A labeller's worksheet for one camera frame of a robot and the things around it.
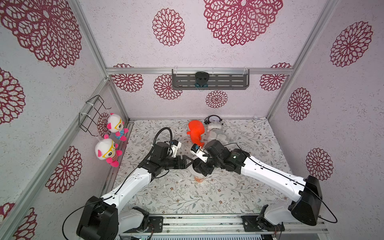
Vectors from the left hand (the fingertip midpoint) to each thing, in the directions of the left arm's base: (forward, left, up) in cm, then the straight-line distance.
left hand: (188, 162), depth 79 cm
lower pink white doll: (+5, +43, +5) cm, 44 cm away
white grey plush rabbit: (+26, -18, -6) cm, 32 cm away
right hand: (-1, -5, +4) cm, 6 cm away
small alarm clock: (+47, -18, -15) cm, 53 cm away
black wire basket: (+15, +50, +17) cm, 55 cm away
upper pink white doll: (+25, +47, +3) cm, 53 cm away
